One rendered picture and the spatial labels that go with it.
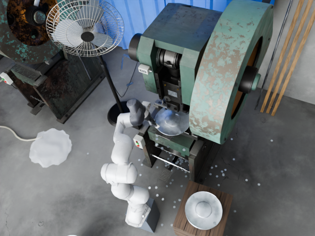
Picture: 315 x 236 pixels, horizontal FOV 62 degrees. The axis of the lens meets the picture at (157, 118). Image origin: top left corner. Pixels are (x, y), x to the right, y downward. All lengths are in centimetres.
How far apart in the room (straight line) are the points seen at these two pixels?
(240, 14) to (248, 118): 187
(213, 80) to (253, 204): 166
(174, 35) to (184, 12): 23
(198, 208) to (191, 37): 131
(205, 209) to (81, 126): 178
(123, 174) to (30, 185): 179
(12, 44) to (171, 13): 132
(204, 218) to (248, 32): 145
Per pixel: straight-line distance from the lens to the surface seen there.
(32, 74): 315
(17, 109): 388
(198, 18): 178
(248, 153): 288
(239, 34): 130
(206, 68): 127
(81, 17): 211
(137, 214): 209
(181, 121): 210
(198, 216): 222
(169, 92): 190
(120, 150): 153
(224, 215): 226
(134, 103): 173
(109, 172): 156
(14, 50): 250
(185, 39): 162
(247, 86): 157
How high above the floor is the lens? 253
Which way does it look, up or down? 55 degrees down
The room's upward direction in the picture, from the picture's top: 12 degrees counter-clockwise
